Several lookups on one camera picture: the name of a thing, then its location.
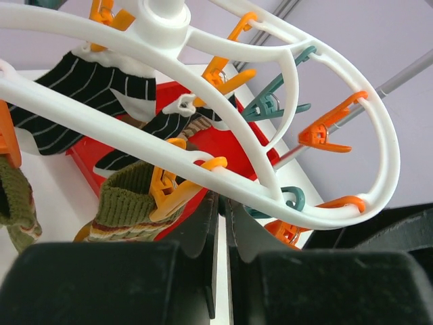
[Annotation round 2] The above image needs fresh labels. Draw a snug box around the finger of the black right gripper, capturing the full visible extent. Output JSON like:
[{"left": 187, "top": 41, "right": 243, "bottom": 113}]
[{"left": 303, "top": 203, "right": 432, "bottom": 251}]

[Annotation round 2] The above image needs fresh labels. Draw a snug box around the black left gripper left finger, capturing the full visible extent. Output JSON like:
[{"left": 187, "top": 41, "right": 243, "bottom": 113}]
[{"left": 1, "top": 192, "right": 219, "bottom": 324}]

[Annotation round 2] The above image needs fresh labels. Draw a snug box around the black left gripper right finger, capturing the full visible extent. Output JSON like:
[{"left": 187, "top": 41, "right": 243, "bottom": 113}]
[{"left": 225, "top": 200, "right": 432, "bottom": 324}]

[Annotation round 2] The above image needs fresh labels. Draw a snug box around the olive green striped sock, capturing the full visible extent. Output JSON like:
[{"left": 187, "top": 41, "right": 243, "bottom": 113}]
[{"left": 1, "top": 156, "right": 42, "bottom": 253}]

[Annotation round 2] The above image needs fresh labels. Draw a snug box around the orange clothes peg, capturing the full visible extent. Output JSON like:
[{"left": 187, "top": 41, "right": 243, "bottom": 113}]
[{"left": 148, "top": 137, "right": 228, "bottom": 223}]

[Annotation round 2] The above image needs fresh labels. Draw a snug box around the white round clip hanger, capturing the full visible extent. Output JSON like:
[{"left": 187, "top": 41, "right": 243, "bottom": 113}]
[{"left": 1, "top": 1, "right": 401, "bottom": 230}]

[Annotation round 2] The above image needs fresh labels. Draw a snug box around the black white striped sock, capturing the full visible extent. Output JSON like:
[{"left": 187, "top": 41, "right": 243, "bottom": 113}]
[{"left": 7, "top": 45, "right": 227, "bottom": 156}]

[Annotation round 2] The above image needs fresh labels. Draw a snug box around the red plastic tray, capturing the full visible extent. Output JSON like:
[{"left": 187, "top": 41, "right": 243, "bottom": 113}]
[{"left": 66, "top": 80, "right": 281, "bottom": 243}]

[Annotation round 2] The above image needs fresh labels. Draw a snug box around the orange peg at left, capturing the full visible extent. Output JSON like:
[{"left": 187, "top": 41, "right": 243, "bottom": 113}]
[{"left": 0, "top": 100, "right": 22, "bottom": 168}]

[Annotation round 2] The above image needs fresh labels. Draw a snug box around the white metal drying rack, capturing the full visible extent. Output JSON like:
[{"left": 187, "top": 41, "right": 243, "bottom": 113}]
[{"left": 233, "top": 0, "right": 433, "bottom": 170}]

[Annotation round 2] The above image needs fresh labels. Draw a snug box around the brown beige striped sock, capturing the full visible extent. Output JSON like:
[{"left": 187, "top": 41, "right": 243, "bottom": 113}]
[{"left": 117, "top": 114, "right": 211, "bottom": 151}]

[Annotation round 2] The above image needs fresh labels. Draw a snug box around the teal clothes peg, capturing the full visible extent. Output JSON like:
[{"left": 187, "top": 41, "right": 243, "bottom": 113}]
[{"left": 241, "top": 45, "right": 317, "bottom": 122}]

